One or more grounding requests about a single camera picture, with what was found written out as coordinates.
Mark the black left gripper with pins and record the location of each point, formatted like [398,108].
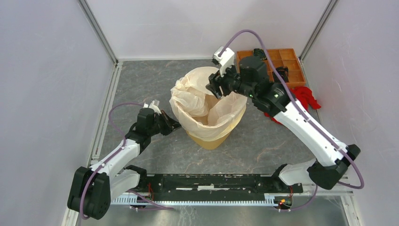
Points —
[174,125]

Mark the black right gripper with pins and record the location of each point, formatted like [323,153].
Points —
[216,78]

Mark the cream translucent plastic trash bag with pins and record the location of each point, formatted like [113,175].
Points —
[199,112]

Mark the yellow mesh trash bin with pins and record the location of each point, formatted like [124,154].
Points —
[209,142]

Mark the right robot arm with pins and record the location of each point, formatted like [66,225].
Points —
[251,79]

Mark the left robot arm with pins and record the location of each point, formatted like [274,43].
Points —
[95,187]

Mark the dark rolled item top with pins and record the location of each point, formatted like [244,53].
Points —
[260,53]

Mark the dark rolled item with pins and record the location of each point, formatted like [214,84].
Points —
[283,72]
[260,53]

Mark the dark rolled item right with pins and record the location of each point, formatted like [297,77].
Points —
[283,72]

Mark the wooden compartment tray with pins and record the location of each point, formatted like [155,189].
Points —
[281,57]

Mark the red cloth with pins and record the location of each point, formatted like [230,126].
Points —
[306,98]

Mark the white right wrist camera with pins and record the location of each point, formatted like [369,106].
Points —
[224,58]

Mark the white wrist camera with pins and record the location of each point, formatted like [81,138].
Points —
[154,105]
[224,58]

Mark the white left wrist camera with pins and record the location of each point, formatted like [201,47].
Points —
[154,105]

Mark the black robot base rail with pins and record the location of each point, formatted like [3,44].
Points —
[211,187]

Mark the white toothed cable rail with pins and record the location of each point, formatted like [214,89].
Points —
[133,200]

